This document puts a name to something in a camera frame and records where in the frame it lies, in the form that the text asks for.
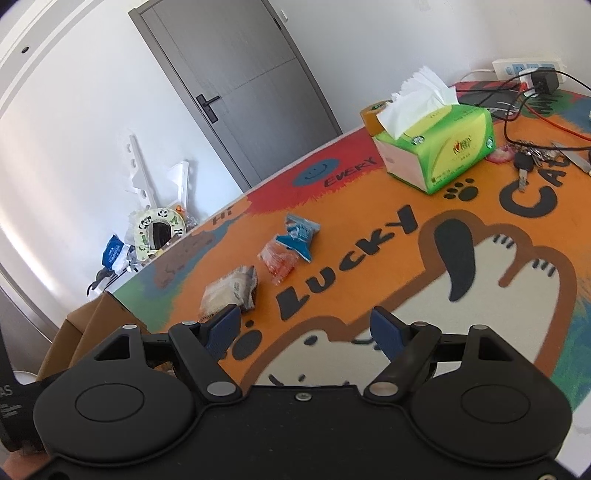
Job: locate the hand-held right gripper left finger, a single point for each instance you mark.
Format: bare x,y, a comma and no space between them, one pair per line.
224,330

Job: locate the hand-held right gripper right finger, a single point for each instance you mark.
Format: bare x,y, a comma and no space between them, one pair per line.
388,332

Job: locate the clear bread packet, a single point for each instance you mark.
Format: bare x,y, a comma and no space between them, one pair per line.
226,290

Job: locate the clear orange snack packet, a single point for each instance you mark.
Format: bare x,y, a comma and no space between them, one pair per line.
278,261

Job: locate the blue snack packet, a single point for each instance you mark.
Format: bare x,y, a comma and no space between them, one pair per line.
295,247
302,227

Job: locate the brown cardboard box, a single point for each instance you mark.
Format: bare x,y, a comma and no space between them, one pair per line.
92,323

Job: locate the person's left forearm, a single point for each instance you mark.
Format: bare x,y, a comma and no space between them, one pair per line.
23,467

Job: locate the orange cat printed mat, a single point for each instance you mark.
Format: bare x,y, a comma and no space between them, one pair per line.
351,217

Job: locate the blue plastic bag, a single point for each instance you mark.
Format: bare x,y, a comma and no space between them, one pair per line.
112,251

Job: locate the short white plastic board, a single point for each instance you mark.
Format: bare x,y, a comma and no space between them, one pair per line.
181,182

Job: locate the long white plastic board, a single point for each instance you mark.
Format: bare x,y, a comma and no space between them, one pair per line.
138,170

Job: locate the green tissue box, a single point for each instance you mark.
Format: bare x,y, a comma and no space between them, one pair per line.
443,143

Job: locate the brown tape roll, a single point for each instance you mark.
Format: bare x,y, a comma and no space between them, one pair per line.
369,117

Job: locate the bunch of keys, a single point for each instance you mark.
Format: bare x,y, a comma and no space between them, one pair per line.
526,164

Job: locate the grey door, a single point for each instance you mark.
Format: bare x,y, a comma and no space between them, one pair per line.
258,92

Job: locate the utility knife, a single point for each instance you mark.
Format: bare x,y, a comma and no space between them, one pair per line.
575,159

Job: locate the white power strip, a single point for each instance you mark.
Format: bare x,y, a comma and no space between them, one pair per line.
508,68

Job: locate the black power adapter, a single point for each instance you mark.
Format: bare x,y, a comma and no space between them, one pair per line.
544,82

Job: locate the white light switch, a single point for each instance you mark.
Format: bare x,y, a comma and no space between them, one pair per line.
282,17

